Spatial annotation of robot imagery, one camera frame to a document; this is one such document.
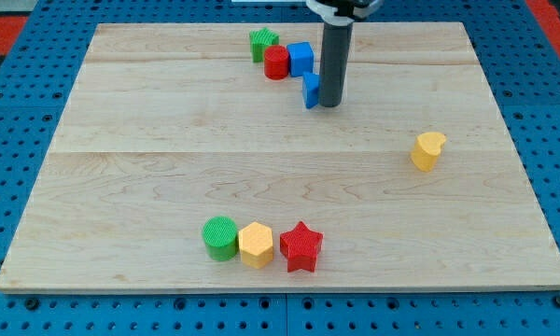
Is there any blue triangle block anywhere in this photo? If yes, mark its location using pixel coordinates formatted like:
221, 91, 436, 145
301, 72, 319, 109

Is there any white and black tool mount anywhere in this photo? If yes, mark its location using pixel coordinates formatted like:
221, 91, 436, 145
305, 0, 383, 24

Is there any wooden board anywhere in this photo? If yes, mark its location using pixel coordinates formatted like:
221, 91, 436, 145
0, 22, 560, 294

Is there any green star block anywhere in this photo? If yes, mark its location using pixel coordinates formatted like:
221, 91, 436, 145
248, 27, 279, 63

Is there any blue cube block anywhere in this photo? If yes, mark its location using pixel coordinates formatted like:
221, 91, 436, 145
287, 41, 315, 77

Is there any yellow hexagon block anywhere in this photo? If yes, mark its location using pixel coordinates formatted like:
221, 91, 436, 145
238, 222, 273, 269

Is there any yellow heart block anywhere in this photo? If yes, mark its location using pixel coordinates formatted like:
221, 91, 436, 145
410, 132, 447, 172

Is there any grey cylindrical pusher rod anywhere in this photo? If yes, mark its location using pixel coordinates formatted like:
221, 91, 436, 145
318, 22, 353, 107

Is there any red star block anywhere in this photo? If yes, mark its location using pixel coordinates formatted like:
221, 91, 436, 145
280, 221, 323, 273

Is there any green cylinder block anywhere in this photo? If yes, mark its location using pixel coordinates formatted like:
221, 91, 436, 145
202, 216, 238, 261

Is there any red cylinder block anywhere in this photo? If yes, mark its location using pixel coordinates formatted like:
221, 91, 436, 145
263, 45, 289, 80

